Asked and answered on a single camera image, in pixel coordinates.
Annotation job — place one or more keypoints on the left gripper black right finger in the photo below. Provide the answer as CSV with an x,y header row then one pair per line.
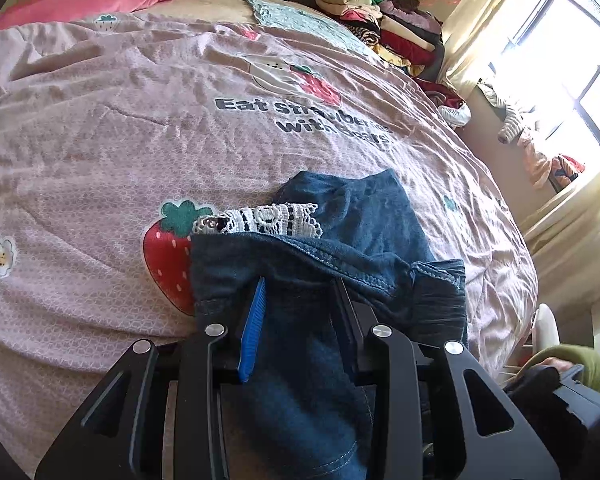
x,y
436,410

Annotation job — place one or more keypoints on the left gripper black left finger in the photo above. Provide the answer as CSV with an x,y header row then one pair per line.
x,y
118,430

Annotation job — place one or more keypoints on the blue denim pants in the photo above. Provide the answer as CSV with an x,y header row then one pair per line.
x,y
297,409

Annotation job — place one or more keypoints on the right forearm green sleeve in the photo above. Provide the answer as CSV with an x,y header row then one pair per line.
x,y
565,356

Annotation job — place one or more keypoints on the clothes on window sill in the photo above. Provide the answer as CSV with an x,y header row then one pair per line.
x,y
541,164

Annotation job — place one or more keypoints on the pink strawberry print duvet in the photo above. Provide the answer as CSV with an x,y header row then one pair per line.
x,y
114,125

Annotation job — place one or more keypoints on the window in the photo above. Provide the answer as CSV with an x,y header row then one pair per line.
x,y
549,70

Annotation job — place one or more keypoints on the cream curtain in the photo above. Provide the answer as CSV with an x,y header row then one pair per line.
x,y
470,36

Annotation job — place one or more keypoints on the light blue crochet cloth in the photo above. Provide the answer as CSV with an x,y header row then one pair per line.
x,y
278,15

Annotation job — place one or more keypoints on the stack of folded clothes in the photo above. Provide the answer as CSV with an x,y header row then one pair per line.
x,y
408,38

